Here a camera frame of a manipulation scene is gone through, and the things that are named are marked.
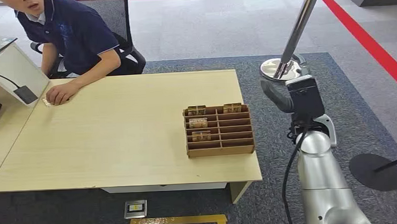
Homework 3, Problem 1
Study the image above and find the black office chair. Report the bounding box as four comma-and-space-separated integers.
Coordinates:
28, 0, 147, 80

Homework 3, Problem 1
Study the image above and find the black stanchion with round base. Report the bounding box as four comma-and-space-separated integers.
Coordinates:
348, 152, 397, 193

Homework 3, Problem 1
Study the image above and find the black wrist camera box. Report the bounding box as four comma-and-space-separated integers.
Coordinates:
284, 74, 326, 124

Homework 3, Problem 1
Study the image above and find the chrome stanchion post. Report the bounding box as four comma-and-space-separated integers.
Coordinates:
258, 0, 324, 83

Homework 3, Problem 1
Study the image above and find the light wooden desk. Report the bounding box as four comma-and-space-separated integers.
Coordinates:
0, 82, 46, 183
0, 68, 264, 212

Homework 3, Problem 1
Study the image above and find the white angled terminal stand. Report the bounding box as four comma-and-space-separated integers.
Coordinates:
0, 40, 51, 109

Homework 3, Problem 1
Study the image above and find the person's left hand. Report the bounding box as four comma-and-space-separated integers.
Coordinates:
45, 81, 82, 107

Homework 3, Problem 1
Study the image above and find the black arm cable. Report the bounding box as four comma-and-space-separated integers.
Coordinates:
279, 120, 312, 224

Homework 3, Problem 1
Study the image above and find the person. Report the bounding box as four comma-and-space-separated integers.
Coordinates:
0, 0, 124, 109

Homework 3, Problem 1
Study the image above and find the silver floor socket box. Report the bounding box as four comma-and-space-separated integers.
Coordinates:
124, 199, 148, 220

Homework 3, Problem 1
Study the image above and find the brown wooden card organizer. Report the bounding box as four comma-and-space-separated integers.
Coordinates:
182, 104, 257, 159

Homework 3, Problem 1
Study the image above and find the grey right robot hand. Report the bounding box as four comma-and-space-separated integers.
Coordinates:
261, 79, 295, 115

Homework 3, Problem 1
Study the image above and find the black card reader with cable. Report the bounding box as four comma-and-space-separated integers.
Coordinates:
0, 68, 39, 106

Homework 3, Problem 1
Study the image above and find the red barrier belt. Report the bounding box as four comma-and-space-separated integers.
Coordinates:
129, 0, 397, 104

